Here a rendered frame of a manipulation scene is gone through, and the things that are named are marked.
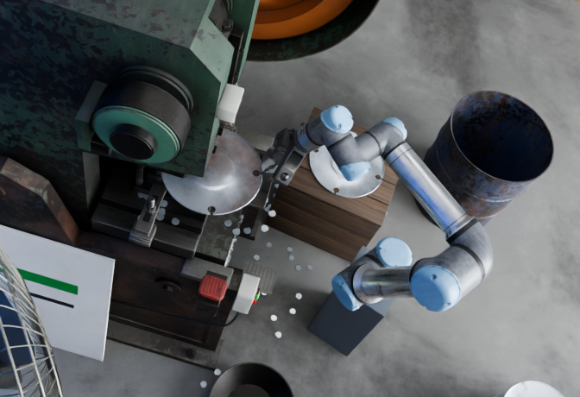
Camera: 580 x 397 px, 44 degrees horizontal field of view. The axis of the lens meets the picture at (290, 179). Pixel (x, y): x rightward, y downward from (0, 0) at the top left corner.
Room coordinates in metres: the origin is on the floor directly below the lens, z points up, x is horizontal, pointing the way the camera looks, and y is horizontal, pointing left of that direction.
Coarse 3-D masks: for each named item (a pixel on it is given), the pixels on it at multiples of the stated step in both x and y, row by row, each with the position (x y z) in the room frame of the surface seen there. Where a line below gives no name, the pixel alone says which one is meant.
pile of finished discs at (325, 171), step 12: (312, 156) 1.51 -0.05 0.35; (324, 156) 1.53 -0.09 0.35; (312, 168) 1.46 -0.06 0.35; (324, 168) 1.48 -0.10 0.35; (336, 168) 1.49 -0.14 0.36; (372, 168) 1.56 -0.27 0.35; (384, 168) 1.58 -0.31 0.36; (324, 180) 1.43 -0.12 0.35; (336, 180) 1.45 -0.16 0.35; (360, 180) 1.49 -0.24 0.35; (372, 180) 1.51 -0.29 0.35; (348, 192) 1.42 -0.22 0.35; (360, 192) 1.44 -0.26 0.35
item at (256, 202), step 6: (258, 174) 1.08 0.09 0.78; (264, 174) 1.09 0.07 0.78; (270, 174) 1.10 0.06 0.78; (264, 180) 1.07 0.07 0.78; (270, 180) 1.08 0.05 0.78; (264, 186) 1.05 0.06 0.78; (270, 186) 1.06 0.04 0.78; (258, 192) 1.03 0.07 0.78; (264, 192) 1.03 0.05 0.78; (258, 198) 1.01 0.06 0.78; (264, 198) 1.02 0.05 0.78; (252, 204) 0.99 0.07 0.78; (258, 204) 0.99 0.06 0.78; (264, 204) 1.00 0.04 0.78
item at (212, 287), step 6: (204, 276) 0.74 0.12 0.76; (210, 276) 0.74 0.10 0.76; (204, 282) 0.72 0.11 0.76; (210, 282) 0.73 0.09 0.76; (216, 282) 0.73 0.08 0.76; (222, 282) 0.74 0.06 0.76; (204, 288) 0.71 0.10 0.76; (210, 288) 0.71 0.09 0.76; (216, 288) 0.72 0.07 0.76; (222, 288) 0.72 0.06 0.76; (204, 294) 0.69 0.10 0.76; (210, 294) 0.70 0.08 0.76; (216, 294) 0.70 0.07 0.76; (222, 294) 0.71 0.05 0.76
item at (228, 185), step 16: (224, 144) 1.13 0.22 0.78; (240, 144) 1.16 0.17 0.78; (224, 160) 1.08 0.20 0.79; (240, 160) 1.11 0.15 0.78; (256, 160) 1.13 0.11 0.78; (176, 176) 0.98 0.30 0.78; (192, 176) 0.99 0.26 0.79; (208, 176) 1.01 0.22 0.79; (224, 176) 1.03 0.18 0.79; (240, 176) 1.05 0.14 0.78; (256, 176) 1.07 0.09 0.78; (176, 192) 0.93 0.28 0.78; (192, 192) 0.95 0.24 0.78; (208, 192) 0.96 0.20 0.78; (224, 192) 0.98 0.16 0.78; (240, 192) 1.00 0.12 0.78; (256, 192) 1.02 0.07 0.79; (192, 208) 0.90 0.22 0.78; (224, 208) 0.94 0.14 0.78; (240, 208) 0.95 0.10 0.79
